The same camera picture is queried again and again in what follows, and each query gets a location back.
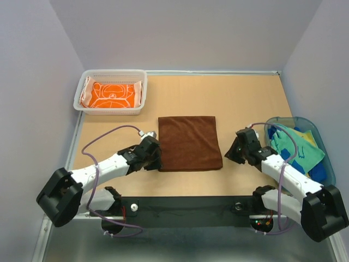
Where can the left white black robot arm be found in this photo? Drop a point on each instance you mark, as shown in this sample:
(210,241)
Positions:
(61,197)

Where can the teal patterned towel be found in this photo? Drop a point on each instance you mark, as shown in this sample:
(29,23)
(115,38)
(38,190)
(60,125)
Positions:
(297,148)

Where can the white perforated plastic basket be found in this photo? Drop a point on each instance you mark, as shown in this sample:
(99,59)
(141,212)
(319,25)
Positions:
(112,76)

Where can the teal plastic tub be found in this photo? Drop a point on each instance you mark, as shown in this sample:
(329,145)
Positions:
(312,162)

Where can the blue towel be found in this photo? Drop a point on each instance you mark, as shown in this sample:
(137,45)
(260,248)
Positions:
(317,172)

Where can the orange Doraemon towel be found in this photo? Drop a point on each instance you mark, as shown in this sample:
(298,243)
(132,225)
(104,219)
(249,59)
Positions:
(115,96)

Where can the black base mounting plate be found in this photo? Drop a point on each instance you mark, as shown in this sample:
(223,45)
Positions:
(191,212)

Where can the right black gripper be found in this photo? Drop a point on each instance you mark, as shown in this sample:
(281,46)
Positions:
(230,153)

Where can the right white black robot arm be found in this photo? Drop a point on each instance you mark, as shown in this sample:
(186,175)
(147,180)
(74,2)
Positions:
(319,209)

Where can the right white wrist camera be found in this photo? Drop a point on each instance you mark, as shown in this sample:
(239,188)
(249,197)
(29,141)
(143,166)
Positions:
(256,132)

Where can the yellow towel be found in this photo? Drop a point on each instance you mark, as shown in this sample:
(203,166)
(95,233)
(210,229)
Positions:
(308,136)

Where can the aluminium frame rail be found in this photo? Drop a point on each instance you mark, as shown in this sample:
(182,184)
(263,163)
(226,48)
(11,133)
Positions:
(97,199)

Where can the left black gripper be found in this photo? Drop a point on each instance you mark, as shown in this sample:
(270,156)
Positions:
(157,163)

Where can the brown towel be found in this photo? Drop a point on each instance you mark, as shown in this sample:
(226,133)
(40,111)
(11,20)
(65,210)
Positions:
(189,143)

